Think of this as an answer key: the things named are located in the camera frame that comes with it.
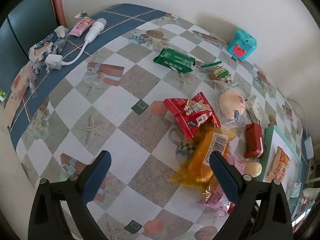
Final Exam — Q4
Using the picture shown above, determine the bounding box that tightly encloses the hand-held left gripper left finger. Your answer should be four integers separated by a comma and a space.
28, 150, 112, 240

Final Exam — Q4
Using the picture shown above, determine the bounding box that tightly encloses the torn blue white wrapper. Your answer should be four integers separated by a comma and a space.
28, 26, 69, 67

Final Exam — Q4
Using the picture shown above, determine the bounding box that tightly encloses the teal shallow box tray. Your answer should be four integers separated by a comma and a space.
259, 125, 303, 200

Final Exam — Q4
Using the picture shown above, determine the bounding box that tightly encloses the yellow snack packet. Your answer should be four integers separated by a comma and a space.
168, 126, 237, 200

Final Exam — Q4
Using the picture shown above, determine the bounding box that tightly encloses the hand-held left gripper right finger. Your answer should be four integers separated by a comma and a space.
209, 151, 293, 240

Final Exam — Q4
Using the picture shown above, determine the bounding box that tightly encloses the clear orange packet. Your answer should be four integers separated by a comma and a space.
7, 65, 38, 100

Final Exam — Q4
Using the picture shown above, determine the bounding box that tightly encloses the orange and white snack packet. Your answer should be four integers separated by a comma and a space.
266, 146, 290, 183

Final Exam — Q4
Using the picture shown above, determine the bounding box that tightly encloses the cream jelly cup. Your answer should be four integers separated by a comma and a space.
242, 162, 262, 177

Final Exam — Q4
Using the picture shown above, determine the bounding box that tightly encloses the round bun in clear wrapper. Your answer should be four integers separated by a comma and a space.
219, 86, 248, 130

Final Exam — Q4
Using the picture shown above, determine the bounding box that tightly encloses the large red snack packet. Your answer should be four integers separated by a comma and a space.
163, 92, 222, 141

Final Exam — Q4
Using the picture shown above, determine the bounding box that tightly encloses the small red box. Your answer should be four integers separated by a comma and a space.
243, 122, 265, 159

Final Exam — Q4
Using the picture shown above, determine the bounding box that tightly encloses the dark chair with reddish frame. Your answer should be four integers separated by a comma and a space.
0, 0, 67, 63

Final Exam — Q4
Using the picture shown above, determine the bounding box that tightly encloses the green striped wrapped cake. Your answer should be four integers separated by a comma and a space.
200, 60, 233, 84

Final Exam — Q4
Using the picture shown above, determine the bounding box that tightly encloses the white corded wand with plug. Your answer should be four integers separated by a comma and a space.
45, 18, 107, 73

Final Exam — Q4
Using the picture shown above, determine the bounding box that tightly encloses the teal toy box red mouth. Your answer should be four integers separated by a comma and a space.
227, 27, 258, 62

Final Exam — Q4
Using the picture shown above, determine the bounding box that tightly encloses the pink tube packet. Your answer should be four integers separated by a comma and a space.
69, 10, 95, 37

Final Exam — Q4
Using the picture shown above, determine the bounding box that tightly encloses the pink snack packet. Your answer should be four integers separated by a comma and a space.
197, 152, 247, 217

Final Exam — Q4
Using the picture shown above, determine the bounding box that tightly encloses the green snack packet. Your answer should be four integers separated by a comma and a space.
153, 48, 196, 73

